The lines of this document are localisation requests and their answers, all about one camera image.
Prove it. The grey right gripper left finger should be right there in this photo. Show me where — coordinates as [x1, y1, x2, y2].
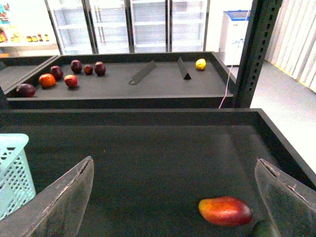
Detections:
[0, 156, 94, 237]

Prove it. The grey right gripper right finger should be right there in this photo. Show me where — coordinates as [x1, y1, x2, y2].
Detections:
[255, 158, 316, 237]

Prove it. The light teal plastic basket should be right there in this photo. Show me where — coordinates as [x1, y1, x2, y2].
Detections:
[0, 133, 36, 219]

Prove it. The small red apple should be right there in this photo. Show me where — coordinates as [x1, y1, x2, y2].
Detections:
[64, 75, 78, 88]

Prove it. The red yellow mango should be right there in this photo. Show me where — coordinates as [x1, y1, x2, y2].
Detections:
[198, 196, 253, 227]

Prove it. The black display tray front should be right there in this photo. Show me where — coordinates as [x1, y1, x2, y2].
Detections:
[0, 109, 316, 237]

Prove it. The black display tray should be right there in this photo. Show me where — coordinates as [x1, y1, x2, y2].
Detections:
[4, 52, 235, 109]
[0, 109, 316, 237]

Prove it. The dark purple eggplant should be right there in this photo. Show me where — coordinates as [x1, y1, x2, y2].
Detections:
[16, 83, 36, 98]

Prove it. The orange red tomato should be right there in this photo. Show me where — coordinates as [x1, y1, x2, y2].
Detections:
[39, 74, 56, 88]

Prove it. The dark red plum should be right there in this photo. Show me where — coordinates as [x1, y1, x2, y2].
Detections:
[70, 60, 82, 74]
[50, 66, 64, 80]
[94, 61, 106, 77]

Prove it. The small dark red fruit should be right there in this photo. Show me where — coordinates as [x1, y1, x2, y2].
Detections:
[84, 65, 93, 76]

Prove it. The black display tray rear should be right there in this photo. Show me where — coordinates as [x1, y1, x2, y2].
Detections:
[4, 52, 235, 109]

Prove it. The yellow lemon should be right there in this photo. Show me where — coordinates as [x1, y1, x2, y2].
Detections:
[196, 58, 206, 71]

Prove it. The black triangular divider bar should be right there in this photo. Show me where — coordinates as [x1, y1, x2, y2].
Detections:
[177, 57, 191, 80]

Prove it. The glass door refrigerator row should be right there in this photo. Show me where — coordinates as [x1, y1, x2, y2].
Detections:
[45, 0, 209, 55]

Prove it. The white chest freezer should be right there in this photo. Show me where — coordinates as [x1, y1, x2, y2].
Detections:
[219, 10, 250, 66]

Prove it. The thin white cable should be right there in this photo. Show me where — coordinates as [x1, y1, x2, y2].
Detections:
[218, 9, 250, 109]

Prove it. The dark metal shelf post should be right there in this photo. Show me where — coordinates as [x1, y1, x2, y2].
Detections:
[233, 0, 283, 108]

